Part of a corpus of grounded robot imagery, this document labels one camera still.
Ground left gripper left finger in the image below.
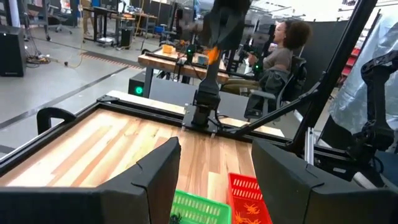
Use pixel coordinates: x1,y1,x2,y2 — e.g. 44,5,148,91
0,136,182,224

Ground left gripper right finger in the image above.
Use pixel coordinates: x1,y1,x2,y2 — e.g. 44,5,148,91
251,139,398,224

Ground person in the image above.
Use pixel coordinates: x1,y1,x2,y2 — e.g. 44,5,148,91
81,0,95,35
221,20,312,96

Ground red plastic basket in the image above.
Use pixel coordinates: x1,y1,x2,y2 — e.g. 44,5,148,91
227,172,274,224

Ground black cabinet row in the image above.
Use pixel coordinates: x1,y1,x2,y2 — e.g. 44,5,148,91
130,0,175,27

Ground wooden top desk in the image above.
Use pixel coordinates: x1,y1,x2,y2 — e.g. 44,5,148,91
137,46,231,99

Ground green plastic basket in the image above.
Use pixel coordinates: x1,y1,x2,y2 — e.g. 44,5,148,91
169,189,233,224

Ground black office chair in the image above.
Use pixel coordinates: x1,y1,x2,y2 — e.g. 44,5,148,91
244,55,308,121

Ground black diagonal brace strut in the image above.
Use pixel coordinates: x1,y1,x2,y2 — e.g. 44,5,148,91
234,81,323,135

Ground black partition panel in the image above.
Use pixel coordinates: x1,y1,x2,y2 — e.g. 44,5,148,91
298,19,351,94

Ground black computer tower green lights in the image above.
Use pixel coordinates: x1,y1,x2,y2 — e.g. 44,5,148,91
127,71,147,97

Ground black table clamp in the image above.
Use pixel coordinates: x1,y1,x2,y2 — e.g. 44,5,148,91
36,107,77,135

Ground black gantry strut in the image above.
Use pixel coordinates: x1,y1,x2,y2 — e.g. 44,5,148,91
287,0,379,153

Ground clear plastic sheet cover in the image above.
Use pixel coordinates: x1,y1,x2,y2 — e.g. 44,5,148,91
328,11,398,134

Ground black standing desk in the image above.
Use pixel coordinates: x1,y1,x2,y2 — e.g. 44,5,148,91
82,6,136,47

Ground grey rolling office chair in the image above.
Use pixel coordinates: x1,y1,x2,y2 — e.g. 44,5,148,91
46,2,74,35

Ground plain black computer tower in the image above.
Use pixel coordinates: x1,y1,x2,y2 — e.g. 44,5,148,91
0,25,26,78

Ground thin yellow floor cable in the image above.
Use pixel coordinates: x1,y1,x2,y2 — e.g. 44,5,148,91
63,18,86,68

